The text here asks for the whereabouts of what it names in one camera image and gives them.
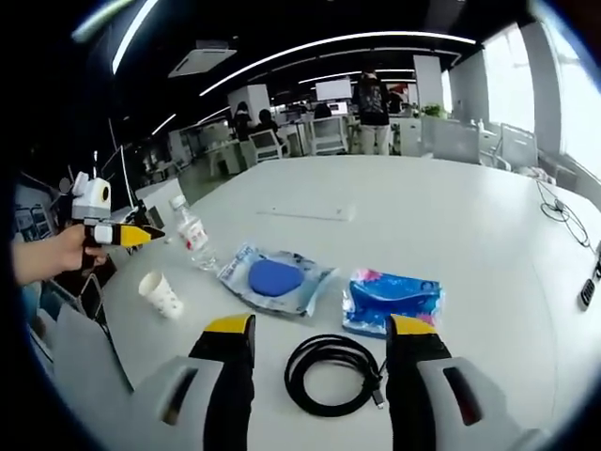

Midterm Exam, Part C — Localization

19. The ceiling air conditioner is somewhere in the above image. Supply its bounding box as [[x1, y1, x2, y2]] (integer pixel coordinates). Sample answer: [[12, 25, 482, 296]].
[[167, 39, 239, 79]]

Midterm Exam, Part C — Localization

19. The wet wipes pack blue lid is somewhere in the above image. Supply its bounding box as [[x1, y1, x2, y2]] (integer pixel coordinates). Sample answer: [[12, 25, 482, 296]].
[[215, 241, 340, 319]]

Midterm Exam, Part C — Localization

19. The person's left hand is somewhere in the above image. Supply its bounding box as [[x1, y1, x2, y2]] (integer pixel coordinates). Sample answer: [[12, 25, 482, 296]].
[[40, 224, 110, 274]]

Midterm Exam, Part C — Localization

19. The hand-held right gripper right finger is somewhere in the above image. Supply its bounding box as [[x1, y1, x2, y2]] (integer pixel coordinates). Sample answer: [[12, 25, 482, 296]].
[[384, 313, 536, 451]]

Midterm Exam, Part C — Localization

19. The white table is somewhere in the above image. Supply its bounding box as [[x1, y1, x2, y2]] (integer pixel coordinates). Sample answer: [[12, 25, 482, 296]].
[[100, 154, 601, 451]]

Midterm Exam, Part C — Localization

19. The white display screen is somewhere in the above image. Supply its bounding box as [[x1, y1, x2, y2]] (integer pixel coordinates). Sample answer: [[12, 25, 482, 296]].
[[315, 78, 353, 101]]

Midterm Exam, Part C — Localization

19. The white power strip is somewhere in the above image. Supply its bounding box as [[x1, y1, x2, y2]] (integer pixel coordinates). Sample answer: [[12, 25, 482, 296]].
[[255, 203, 357, 223]]

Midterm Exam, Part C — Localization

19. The black cable with adapter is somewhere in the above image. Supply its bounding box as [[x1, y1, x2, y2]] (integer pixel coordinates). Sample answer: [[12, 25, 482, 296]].
[[534, 179, 593, 249]]

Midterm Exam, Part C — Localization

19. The white paper cup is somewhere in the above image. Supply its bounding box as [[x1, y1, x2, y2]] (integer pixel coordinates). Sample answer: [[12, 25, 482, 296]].
[[138, 271, 186, 321]]

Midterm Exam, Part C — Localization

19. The blue tissue pack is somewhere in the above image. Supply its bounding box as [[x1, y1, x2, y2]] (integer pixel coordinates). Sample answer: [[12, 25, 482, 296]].
[[341, 267, 446, 340]]

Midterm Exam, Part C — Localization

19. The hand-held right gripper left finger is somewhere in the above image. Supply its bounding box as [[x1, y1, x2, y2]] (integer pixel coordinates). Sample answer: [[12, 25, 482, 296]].
[[119, 313, 258, 451]]

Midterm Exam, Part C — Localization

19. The clear plastic bottle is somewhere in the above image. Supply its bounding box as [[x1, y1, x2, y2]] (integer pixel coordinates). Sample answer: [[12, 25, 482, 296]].
[[167, 194, 221, 272]]

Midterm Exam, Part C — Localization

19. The white mesh office chair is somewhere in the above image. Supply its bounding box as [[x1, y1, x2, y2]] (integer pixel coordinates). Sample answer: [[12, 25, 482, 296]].
[[499, 122, 540, 166], [247, 129, 289, 164], [311, 116, 349, 156], [419, 115, 484, 164]]

